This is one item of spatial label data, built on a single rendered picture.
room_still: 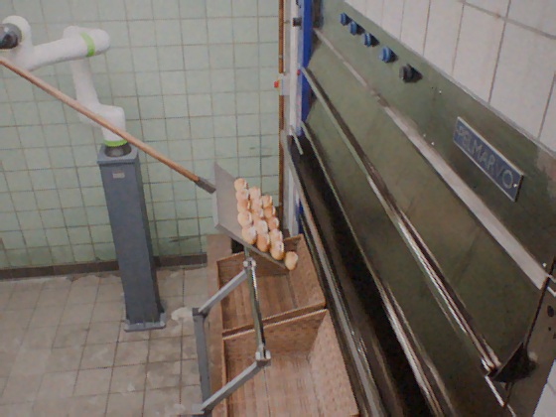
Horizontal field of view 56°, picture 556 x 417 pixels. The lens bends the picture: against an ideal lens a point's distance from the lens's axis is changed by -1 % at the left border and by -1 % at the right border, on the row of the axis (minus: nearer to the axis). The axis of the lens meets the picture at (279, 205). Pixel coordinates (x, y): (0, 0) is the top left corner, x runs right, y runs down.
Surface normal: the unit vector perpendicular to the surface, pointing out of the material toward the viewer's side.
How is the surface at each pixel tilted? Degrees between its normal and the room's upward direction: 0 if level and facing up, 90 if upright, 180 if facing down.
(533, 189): 90
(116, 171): 90
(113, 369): 0
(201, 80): 90
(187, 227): 90
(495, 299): 70
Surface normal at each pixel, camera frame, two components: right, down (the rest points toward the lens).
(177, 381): 0.00, -0.86
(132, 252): 0.14, 0.51
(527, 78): -0.99, 0.07
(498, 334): -0.93, -0.23
